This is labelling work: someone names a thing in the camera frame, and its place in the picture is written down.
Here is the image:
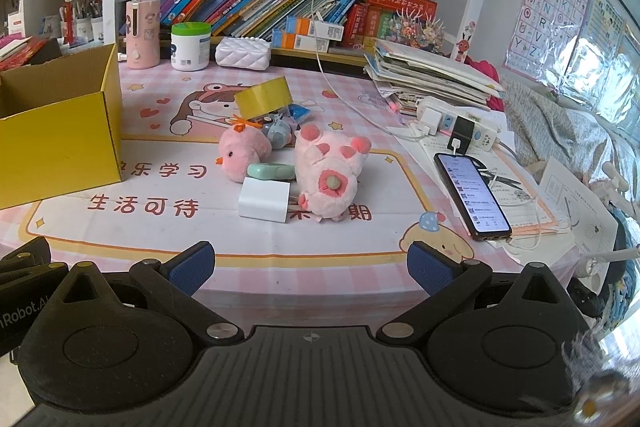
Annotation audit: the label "small white box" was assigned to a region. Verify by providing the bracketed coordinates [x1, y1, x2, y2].
[238, 177, 292, 224]

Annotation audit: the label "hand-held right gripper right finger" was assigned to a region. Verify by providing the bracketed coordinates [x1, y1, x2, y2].
[376, 241, 577, 343]

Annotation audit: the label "white power strip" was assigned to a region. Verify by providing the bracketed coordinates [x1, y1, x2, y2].
[416, 97, 501, 152]

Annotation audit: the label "grey blue small toy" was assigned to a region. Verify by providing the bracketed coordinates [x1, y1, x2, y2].
[262, 113, 301, 150]

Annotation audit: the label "pink pig plush toy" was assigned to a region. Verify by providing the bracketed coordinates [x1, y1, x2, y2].
[294, 124, 372, 224]

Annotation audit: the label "paper worksheet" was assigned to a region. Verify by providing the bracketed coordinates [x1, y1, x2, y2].
[390, 127, 571, 253]

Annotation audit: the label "grey blanket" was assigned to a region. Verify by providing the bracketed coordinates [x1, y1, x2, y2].
[500, 67, 640, 208]

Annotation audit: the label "yellow tape roll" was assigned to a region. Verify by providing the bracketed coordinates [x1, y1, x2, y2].
[234, 77, 295, 118]

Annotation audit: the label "colourful flower ornament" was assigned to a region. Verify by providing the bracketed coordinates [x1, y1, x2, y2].
[392, 9, 446, 52]

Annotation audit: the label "white cable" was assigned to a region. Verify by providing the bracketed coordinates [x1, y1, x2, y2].
[312, 0, 431, 142]

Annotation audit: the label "teal handheld device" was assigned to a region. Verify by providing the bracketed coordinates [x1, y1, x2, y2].
[246, 162, 297, 182]

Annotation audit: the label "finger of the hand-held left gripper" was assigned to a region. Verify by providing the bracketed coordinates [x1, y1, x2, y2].
[0, 237, 52, 277]

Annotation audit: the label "black charger plug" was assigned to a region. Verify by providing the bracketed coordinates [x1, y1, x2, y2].
[447, 116, 476, 155]

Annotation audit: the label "white quilted purse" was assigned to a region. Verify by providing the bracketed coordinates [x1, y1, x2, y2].
[215, 37, 272, 71]

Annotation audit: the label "white pen cups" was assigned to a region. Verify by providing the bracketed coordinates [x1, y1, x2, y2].
[60, 0, 105, 45]

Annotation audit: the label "reindeer paper figure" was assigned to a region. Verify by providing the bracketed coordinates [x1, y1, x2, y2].
[455, 22, 476, 62]

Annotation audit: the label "blue plastic packet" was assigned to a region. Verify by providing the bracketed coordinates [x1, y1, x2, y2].
[287, 103, 313, 132]

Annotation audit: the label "stack of paper booklets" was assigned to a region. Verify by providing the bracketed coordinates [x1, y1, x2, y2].
[364, 38, 503, 112]

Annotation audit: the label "yellow cardboard box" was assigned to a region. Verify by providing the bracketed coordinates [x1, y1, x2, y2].
[0, 43, 124, 211]

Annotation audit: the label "orange blue card box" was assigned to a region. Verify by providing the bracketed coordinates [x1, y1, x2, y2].
[272, 16, 313, 50]
[295, 19, 346, 54]

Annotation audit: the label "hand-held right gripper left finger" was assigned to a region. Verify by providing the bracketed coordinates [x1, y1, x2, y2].
[49, 241, 246, 343]

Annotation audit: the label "white paper sheet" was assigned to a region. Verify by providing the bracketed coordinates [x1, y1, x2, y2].
[537, 157, 621, 258]

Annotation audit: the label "pink cylindrical humidifier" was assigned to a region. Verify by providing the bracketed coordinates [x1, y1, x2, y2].
[126, 0, 161, 69]

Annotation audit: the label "red printed gift box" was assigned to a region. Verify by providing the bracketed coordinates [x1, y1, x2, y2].
[345, 0, 438, 50]

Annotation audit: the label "pink alphabet poster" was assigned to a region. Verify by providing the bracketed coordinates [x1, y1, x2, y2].
[504, 0, 593, 80]

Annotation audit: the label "small wall chart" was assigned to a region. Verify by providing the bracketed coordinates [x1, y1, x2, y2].
[582, 0, 626, 52]

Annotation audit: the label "red booklets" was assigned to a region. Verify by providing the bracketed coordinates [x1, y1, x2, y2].
[0, 36, 61, 70]

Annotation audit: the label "pink chick plush toy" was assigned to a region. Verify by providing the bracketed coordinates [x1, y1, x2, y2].
[215, 114, 273, 182]

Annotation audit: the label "black smartphone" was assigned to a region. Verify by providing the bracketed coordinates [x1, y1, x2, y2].
[433, 152, 513, 242]

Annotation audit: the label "white jar with green lid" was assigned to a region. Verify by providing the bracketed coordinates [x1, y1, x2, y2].
[170, 22, 212, 72]

